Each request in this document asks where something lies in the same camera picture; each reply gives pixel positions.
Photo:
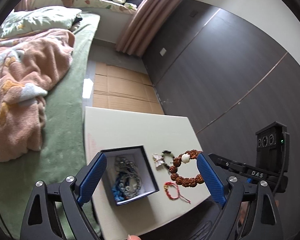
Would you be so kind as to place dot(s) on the white bedside table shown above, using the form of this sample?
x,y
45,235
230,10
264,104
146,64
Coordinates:
x,y
108,129

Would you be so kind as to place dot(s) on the pink curtain right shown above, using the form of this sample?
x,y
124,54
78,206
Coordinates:
x,y
142,28

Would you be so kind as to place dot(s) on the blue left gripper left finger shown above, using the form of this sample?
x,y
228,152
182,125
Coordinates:
x,y
88,178

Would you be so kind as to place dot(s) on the dark wall switch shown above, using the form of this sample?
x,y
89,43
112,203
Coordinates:
x,y
193,13

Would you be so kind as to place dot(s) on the cardboard sheet on floor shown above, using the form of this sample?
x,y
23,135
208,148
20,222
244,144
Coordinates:
x,y
124,89

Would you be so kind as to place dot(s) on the pink fleece blanket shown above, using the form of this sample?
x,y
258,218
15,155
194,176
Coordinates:
x,y
30,66

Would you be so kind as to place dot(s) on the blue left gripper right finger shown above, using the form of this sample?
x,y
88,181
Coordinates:
x,y
214,178

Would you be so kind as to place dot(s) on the white butterfly brooch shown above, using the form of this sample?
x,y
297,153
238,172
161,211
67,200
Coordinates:
x,y
158,159

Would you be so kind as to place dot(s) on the white wall socket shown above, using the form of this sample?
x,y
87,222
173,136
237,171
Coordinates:
x,y
163,52

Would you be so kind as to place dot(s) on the green bed sheet mattress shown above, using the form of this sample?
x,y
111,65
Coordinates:
x,y
63,147

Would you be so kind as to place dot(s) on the green floral pillow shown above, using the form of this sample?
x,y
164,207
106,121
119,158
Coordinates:
x,y
22,22

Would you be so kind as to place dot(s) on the floral window seat cushion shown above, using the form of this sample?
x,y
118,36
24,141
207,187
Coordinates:
x,y
99,4

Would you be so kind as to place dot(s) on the person's right hand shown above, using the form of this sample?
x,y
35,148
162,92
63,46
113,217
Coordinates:
x,y
133,237

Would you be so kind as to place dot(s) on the black jewelry box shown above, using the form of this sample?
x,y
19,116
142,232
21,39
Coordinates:
x,y
128,176

